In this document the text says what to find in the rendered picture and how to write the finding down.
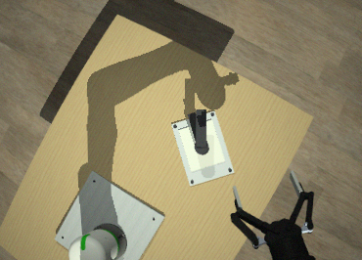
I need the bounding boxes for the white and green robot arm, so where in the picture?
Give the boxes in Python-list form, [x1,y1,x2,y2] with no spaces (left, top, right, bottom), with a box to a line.
[68,223,316,260]

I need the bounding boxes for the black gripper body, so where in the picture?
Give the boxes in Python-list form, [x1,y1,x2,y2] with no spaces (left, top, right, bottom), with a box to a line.
[264,218,309,260]

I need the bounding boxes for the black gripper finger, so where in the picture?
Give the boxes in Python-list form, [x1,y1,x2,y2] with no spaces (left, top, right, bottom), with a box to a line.
[286,170,314,234]
[230,186,280,249]

